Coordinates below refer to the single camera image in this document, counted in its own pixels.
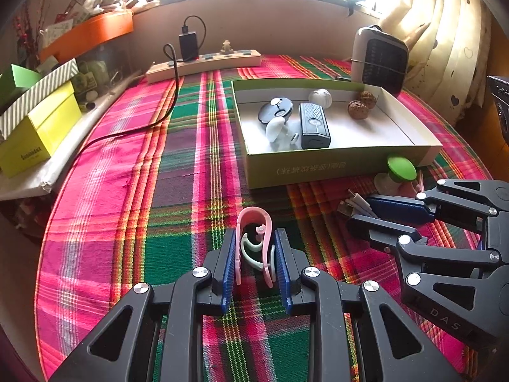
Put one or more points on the white mushroom-shaped gadget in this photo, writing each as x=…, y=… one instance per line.
x=274, y=129

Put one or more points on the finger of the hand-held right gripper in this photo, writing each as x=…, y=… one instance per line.
x=397, y=207
x=373, y=227

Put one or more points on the pink plastic hook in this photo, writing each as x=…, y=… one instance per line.
x=254, y=209

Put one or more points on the small black plug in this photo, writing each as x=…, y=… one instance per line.
x=344, y=78

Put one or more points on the red flower branches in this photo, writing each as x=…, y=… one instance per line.
x=28, y=28

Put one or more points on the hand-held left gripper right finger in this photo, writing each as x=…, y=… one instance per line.
x=284, y=270

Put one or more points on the black rectangular device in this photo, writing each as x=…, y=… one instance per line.
x=314, y=135

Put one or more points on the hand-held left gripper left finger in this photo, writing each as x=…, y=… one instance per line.
x=228, y=270

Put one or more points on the black round disc device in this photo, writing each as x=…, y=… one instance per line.
x=266, y=113

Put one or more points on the small beige plug figurine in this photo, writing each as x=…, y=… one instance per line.
x=227, y=47

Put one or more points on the cream heart-print curtain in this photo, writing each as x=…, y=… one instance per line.
x=449, y=47

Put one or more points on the brown walnut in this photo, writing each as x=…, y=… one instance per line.
x=357, y=110
x=368, y=99

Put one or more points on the orange box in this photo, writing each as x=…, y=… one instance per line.
x=99, y=30

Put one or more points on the black box device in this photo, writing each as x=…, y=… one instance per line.
x=499, y=107

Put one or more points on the pale mint plastic hook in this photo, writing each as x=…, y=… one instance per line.
x=251, y=255

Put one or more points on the white cardboard tray box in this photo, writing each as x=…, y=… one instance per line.
x=358, y=151

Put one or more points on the white black space heater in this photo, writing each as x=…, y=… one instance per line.
x=381, y=59

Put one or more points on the green-lidded clear container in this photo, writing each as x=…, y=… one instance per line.
x=401, y=168

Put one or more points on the green printed jar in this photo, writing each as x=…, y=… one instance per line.
x=91, y=77

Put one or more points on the small white round bottle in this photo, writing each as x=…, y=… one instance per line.
x=320, y=98

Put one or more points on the black charger adapter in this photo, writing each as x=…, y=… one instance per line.
x=188, y=47

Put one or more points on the yellow-green cardboard box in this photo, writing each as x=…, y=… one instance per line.
x=39, y=135

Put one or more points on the beige power strip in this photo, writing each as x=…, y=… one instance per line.
x=214, y=61

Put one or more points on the pink green plaid tablecloth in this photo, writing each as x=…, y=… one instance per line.
x=139, y=207

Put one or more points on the white wrapped long roll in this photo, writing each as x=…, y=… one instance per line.
x=59, y=167

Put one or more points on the striped box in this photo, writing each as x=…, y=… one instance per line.
x=51, y=77

